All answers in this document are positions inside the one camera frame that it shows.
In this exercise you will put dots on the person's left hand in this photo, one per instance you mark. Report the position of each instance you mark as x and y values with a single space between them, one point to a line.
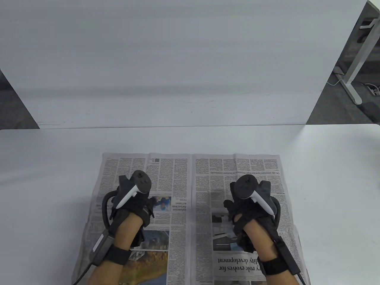
139 210

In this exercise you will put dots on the person's right hand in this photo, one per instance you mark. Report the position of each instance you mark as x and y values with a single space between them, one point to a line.
240 209

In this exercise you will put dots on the printed newspaper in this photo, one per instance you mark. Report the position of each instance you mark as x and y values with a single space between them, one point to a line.
207 178

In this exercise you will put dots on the person's right forearm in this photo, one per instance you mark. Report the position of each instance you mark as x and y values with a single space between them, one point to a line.
261 237

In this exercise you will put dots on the white and black right controller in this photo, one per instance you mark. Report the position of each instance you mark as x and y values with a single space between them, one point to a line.
246 185

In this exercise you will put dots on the white and black controller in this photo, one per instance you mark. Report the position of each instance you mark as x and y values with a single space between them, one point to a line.
246 185
139 181

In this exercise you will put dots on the white and black left controller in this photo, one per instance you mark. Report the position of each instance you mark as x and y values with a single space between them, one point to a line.
139 181

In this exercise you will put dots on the white backdrop board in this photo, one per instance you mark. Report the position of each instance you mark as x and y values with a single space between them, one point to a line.
178 59

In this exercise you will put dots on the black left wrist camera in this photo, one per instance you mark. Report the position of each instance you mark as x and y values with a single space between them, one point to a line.
138 239

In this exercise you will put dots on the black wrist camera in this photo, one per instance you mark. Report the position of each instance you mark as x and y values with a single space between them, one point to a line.
245 243
138 239

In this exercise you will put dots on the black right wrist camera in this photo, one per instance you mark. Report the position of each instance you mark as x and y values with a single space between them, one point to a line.
245 243

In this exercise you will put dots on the white table leg frame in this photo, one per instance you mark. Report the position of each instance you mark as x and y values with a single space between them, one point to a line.
357 56

